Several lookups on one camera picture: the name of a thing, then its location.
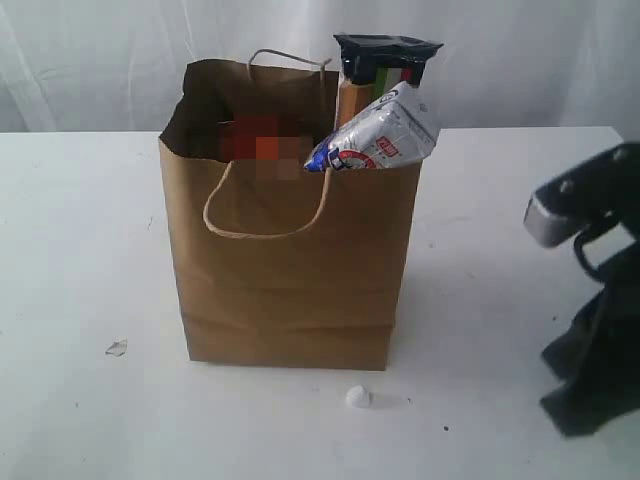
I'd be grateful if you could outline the brown paper bag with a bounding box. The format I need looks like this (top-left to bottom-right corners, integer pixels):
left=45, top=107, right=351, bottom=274
left=159, top=59, right=421, bottom=370

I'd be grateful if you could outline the clear plastic scrap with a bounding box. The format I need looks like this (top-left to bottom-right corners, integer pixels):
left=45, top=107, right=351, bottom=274
left=105, top=339, right=128, bottom=357

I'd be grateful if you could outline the white marshmallow near spaghetti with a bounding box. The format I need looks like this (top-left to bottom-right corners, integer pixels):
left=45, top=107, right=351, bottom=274
left=345, top=385, right=372, bottom=408

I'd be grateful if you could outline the spaghetti packet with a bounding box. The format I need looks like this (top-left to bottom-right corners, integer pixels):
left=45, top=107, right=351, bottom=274
left=334, top=34, right=443, bottom=127

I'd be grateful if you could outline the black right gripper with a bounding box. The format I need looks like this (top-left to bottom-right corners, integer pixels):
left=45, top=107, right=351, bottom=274
left=523, top=141, right=639, bottom=380

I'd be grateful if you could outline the white blue milk carton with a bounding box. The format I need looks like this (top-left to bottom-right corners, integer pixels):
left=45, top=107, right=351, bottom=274
left=304, top=81, right=440, bottom=172

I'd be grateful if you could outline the black cable loop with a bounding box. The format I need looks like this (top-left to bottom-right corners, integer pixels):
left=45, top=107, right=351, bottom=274
left=572, top=227, right=621, bottom=281

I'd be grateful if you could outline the brown pouch orange label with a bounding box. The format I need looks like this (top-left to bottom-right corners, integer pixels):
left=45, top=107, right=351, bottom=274
left=216, top=115, right=301, bottom=163

